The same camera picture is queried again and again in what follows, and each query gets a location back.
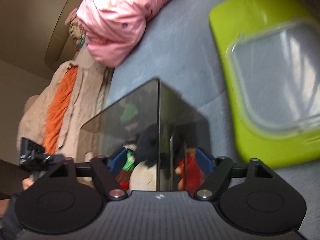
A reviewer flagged green crochet doll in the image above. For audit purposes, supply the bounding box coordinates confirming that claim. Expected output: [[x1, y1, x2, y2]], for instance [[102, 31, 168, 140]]
[[114, 140, 137, 191]]

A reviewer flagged black plush toy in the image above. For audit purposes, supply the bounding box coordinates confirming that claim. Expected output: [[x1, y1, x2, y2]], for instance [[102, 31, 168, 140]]
[[134, 124, 169, 168]]

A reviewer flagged red plush doll keychain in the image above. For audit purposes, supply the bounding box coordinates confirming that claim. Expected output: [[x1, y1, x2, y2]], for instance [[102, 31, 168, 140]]
[[175, 148, 204, 197]]

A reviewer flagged colourful floral cloth pile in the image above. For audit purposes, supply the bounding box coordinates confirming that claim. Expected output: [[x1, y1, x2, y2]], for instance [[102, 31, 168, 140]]
[[65, 8, 86, 52]]

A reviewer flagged person's left hand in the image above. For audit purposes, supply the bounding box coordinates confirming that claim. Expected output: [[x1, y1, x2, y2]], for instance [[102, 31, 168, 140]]
[[22, 171, 42, 190]]

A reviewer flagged pink duvet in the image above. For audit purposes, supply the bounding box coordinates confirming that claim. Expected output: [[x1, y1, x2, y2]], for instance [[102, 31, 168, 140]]
[[76, 0, 170, 68]]

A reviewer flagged grey blue bed sheet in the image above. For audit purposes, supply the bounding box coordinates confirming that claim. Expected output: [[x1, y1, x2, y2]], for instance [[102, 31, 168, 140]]
[[107, 0, 319, 239]]

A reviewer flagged smoky transparent storage box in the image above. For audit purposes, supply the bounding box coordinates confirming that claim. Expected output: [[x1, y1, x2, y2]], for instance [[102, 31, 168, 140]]
[[76, 79, 213, 194]]

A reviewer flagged lime green box lid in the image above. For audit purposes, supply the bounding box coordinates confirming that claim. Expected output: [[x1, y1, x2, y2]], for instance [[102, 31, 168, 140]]
[[209, 0, 319, 168]]

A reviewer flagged orange and beige blanket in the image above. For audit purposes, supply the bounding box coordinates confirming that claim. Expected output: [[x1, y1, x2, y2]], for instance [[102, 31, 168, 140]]
[[16, 61, 111, 158]]

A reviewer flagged black left sleeve forearm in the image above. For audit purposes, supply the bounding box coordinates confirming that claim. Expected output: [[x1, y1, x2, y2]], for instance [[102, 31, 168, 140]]
[[1, 191, 24, 239]]

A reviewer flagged round white blue container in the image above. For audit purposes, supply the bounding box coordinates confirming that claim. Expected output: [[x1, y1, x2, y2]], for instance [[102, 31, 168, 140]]
[[129, 161, 169, 191]]

